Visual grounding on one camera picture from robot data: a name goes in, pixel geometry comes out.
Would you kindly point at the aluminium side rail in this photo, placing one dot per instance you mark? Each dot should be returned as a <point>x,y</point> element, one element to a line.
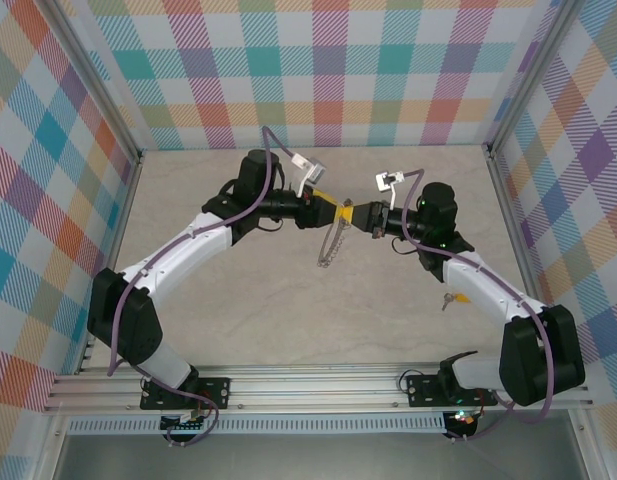
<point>128,200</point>
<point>508,200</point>

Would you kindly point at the aluminium frame post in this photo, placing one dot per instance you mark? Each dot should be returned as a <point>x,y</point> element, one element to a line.
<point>530,75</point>
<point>102,80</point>

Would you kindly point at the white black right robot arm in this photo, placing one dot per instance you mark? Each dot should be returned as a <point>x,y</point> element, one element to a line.
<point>523,360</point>

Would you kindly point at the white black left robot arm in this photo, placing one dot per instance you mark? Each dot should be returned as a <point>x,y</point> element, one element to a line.
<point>138,320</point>

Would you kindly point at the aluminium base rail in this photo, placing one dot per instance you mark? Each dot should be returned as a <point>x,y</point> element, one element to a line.
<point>313,387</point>

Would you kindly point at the key with yellow head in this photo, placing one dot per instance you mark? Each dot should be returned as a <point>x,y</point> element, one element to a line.
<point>460,299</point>

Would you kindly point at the grey metal panel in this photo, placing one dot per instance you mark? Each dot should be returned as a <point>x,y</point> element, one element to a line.
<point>313,457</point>

